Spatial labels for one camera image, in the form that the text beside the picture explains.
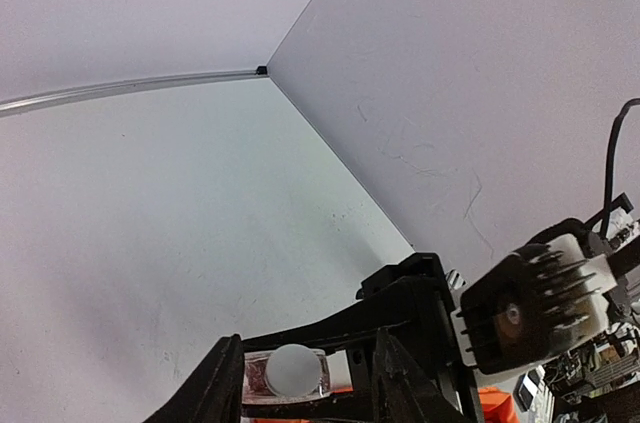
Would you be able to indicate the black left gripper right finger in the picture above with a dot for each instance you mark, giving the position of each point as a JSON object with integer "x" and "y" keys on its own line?
{"x": 401, "y": 390}

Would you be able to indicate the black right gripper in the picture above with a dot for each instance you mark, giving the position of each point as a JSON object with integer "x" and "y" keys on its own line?
{"x": 412, "y": 301}

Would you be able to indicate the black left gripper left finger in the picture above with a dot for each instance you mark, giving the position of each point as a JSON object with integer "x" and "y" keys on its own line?
{"x": 213, "y": 391}

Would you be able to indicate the nail polish bottle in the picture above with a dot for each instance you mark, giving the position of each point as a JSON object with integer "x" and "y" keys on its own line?
{"x": 257, "y": 392}

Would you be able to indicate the white nail polish cap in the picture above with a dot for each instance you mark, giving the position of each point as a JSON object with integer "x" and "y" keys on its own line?
{"x": 293, "y": 371}

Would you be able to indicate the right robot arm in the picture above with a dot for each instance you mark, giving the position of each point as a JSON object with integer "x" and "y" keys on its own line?
{"x": 611, "y": 232}

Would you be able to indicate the orange sleeve forearm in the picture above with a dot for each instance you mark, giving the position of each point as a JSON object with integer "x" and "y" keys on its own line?
{"x": 497, "y": 406}

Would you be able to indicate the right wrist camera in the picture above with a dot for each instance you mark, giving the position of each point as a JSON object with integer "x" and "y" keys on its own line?
{"x": 539, "y": 302}

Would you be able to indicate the aluminium table rail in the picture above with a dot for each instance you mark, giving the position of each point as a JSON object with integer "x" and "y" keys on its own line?
{"x": 104, "y": 90}

